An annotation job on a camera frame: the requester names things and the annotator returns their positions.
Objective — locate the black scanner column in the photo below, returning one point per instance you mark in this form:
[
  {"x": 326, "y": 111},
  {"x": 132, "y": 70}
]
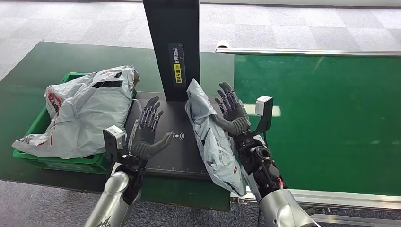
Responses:
[{"x": 172, "y": 31}]

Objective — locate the large white plastic mail bag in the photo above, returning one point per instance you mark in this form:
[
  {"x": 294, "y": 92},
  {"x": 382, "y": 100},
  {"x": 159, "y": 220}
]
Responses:
[{"x": 87, "y": 112}]

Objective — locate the grey plastic mail package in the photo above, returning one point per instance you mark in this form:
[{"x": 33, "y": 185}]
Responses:
[{"x": 216, "y": 153}]

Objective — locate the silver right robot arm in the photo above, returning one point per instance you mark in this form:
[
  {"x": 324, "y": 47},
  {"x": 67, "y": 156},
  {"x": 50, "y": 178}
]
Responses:
[{"x": 278, "y": 206}]

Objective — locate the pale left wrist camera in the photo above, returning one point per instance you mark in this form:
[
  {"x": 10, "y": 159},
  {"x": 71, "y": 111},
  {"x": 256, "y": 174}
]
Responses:
[{"x": 115, "y": 137}]

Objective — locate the wide aluminium conveyor rail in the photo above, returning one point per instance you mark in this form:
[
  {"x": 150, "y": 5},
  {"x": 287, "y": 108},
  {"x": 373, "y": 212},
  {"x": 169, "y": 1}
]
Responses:
[{"x": 344, "y": 200}]

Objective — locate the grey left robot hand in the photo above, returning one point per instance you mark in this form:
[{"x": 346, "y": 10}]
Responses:
[{"x": 142, "y": 144}]

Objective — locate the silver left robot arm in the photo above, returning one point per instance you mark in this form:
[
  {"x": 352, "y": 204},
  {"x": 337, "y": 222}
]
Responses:
[{"x": 112, "y": 200}]

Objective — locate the green plastic crate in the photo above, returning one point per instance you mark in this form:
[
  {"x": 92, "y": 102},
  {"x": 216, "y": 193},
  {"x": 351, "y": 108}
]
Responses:
[{"x": 36, "y": 125}]

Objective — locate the slim aluminium conveyor rail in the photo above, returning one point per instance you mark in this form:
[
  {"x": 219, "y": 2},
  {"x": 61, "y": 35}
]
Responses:
[{"x": 313, "y": 52}]

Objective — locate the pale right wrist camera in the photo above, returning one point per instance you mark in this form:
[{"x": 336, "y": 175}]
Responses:
[{"x": 264, "y": 106}]

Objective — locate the green conveyor belt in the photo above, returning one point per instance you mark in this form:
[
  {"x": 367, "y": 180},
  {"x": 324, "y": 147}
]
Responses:
[{"x": 338, "y": 125}]

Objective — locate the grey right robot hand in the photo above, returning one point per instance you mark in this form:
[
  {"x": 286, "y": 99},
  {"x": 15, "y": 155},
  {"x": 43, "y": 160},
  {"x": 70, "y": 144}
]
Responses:
[{"x": 236, "y": 120}]

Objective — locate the black yellow column label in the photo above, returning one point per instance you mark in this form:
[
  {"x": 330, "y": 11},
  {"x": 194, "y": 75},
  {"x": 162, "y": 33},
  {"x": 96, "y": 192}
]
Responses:
[{"x": 177, "y": 73}]

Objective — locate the black scanner platform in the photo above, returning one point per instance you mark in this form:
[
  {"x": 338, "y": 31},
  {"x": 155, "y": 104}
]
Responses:
[{"x": 178, "y": 153}]

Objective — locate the aluminium conveyor underframe beam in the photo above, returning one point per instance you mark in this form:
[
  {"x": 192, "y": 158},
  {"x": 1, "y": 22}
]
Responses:
[{"x": 360, "y": 221}]

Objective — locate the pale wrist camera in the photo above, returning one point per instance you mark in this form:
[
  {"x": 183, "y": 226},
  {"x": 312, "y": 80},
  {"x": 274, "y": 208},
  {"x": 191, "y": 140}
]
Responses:
[
  {"x": 264, "y": 106},
  {"x": 115, "y": 137}
]

